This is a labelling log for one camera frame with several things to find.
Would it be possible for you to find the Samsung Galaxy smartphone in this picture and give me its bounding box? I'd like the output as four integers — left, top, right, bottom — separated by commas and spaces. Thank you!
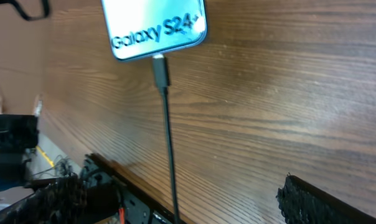
101, 0, 207, 61

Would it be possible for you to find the black USB charging cable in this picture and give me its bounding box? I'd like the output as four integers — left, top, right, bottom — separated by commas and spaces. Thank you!
151, 53, 181, 224

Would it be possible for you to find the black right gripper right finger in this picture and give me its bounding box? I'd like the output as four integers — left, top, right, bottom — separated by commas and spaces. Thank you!
276, 175, 376, 224

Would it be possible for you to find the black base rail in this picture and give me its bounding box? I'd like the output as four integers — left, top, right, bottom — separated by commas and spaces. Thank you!
79, 154, 186, 224

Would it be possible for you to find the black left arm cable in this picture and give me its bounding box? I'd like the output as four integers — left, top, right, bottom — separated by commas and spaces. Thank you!
0, 0, 51, 22

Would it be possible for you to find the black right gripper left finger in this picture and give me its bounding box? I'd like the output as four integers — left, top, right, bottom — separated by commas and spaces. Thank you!
0, 175, 87, 224

